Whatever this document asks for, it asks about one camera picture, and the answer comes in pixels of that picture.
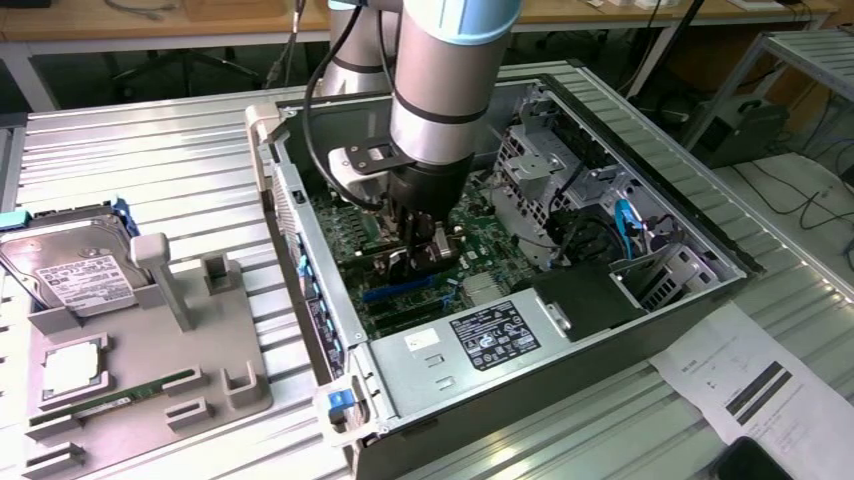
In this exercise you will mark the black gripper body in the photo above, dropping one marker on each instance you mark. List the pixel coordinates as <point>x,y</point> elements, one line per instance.
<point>430,190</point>

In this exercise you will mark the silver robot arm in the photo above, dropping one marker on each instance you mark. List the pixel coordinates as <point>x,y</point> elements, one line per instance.
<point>441,100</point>

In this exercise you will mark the blue expansion slot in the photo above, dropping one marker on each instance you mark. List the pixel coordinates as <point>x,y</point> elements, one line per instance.
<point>401,290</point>

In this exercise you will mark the green motherboard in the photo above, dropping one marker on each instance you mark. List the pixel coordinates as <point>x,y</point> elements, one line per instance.
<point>494,240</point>

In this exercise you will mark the silver chipset heat sink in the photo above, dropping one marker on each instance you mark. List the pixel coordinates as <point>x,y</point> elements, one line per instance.
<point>485,290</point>

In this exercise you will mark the black expansion slot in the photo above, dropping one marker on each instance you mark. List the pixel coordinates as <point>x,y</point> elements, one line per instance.
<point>414,324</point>
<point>408,310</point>

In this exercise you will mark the silver drive cage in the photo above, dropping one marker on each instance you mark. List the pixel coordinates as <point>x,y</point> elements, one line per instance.
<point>534,170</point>

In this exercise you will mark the black case lock knob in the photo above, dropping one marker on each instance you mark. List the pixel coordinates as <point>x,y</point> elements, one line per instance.
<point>300,196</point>

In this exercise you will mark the silver power supply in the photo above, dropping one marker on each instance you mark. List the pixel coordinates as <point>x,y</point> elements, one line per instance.
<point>414,370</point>

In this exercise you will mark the blue case latch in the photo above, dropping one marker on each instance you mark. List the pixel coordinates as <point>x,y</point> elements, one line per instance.
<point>340,401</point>

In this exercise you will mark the silver disk bay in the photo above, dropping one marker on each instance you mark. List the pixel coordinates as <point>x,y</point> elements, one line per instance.
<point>675,270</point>

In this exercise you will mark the open PC case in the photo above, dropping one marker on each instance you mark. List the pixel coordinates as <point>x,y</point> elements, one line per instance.
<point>534,425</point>

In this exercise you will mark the grey parts rack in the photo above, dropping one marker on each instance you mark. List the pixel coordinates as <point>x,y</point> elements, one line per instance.
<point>167,350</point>

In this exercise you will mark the black chair base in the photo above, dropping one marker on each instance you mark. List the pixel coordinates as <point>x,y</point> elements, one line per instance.
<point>194,62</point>

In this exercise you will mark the black floor device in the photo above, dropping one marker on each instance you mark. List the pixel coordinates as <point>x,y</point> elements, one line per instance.
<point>748,130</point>

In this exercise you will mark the printed paper sheet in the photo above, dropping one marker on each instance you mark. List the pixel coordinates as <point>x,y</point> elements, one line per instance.
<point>735,350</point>

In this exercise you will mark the hard disk with blue carrier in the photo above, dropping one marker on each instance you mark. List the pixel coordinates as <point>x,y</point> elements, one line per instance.
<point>61,270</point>

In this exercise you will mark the green loose RAM stick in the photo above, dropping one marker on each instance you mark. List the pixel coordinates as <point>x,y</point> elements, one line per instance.
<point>114,397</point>

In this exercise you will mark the silver CPU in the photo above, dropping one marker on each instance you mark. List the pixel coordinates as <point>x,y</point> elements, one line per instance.
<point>70,367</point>

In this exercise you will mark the aluminium slat table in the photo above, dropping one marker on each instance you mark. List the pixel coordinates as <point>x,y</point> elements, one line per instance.
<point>821,55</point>

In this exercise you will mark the black phone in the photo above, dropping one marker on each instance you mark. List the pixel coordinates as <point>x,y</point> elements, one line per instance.
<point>751,462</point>

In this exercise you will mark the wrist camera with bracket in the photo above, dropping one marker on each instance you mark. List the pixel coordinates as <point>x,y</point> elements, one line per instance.
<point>348,165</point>

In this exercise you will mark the wooden desk white frame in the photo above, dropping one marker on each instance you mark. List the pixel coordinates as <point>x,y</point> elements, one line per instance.
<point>134,27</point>
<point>601,15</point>

